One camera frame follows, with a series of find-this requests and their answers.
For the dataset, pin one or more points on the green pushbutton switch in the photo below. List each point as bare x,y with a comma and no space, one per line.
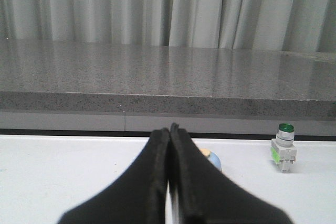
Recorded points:
283,151

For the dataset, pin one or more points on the blue and cream desk bell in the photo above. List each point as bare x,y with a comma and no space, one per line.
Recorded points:
212,158

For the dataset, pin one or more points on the white pleated curtain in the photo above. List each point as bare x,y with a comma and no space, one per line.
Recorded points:
290,25

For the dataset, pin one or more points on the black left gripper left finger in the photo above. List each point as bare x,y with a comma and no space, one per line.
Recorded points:
137,196

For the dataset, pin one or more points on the grey stone counter ledge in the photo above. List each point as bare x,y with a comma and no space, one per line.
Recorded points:
44,75

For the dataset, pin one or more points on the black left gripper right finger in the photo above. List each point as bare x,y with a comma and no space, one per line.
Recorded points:
200,193

